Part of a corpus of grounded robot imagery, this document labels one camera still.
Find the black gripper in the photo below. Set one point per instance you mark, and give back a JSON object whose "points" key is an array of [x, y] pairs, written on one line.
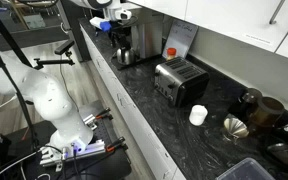
{"points": [[120, 29]]}

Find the stainless steel black toaster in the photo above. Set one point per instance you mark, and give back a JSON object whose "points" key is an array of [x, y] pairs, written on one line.
{"points": [[180, 80]]}

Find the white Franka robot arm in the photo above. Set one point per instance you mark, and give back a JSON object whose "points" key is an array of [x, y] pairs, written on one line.
{"points": [[47, 96]]}

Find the steel coffee pot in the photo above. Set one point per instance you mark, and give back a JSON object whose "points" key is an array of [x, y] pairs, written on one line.
{"points": [[125, 55]]}

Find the stainless steel coffee machine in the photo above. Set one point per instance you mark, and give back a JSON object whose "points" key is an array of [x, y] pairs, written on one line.
{"points": [[145, 33]]}

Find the small bottle with orange lid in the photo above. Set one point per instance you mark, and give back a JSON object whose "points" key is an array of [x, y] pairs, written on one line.
{"points": [[171, 53]]}

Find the white handwritten sign board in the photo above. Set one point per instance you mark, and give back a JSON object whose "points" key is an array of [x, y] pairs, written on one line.
{"points": [[181, 38]]}

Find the white lower cabinet front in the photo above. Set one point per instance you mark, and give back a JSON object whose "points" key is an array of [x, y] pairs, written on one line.
{"points": [[130, 110]]}

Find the white upper cabinets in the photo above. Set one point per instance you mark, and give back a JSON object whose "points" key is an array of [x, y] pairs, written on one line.
{"points": [[224, 16]]}

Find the white plastic cup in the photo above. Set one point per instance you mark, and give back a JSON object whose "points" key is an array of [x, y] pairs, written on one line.
{"points": [[198, 115]]}

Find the black tripod pole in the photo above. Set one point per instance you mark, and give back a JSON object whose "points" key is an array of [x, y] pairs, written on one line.
{"points": [[9, 71]]}

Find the black jar with lid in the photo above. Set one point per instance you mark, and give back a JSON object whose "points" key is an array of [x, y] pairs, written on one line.
{"points": [[245, 101]]}

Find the shiny metal funnel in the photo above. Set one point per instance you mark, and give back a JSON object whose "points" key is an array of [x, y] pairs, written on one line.
{"points": [[235, 128]]}

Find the brown glass carafe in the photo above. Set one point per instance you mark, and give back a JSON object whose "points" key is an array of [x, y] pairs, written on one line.
{"points": [[267, 111]]}

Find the clear plastic container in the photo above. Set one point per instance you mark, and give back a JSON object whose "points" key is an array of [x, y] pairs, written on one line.
{"points": [[245, 170]]}

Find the dark metal cone dripper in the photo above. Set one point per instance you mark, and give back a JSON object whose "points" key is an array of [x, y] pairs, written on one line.
{"points": [[284, 153]]}

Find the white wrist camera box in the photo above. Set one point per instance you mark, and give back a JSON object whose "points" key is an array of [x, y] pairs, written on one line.
{"points": [[122, 14]]}

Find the black camera on stand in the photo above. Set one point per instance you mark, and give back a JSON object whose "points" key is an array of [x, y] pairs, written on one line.
{"points": [[64, 47]]}

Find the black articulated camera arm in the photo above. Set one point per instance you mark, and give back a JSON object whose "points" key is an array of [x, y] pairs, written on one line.
{"points": [[54, 62]]}

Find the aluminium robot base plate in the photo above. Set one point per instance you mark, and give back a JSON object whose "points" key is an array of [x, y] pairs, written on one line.
{"points": [[87, 149]]}

